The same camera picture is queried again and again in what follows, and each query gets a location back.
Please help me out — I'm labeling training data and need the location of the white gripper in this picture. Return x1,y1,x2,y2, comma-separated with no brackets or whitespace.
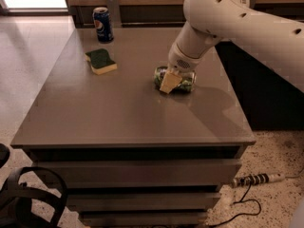
160,43,201,94

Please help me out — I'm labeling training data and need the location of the green soda can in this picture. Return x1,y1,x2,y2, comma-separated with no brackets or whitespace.
154,66,197,92

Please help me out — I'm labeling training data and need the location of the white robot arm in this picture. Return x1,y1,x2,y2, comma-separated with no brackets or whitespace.
161,0,304,93

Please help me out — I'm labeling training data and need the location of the blue Pepsi can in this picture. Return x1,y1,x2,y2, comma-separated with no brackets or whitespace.
92,7,114,43

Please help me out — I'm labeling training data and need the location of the grey drawer cabinet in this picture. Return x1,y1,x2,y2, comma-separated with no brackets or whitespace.
11,28,255,228

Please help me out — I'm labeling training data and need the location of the green and yellow sponge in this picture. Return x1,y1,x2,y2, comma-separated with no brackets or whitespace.
85,48,117,75

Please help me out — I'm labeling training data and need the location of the white power strip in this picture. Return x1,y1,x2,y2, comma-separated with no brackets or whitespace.
231,173,285,188

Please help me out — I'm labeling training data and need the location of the black office chair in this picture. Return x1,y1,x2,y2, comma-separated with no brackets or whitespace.
0,142,68,228

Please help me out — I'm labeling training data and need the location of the left metal bracket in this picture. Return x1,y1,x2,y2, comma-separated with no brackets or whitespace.
105,0,122,28

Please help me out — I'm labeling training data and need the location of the black power cable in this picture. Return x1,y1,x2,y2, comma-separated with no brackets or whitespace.
207,183,262,228

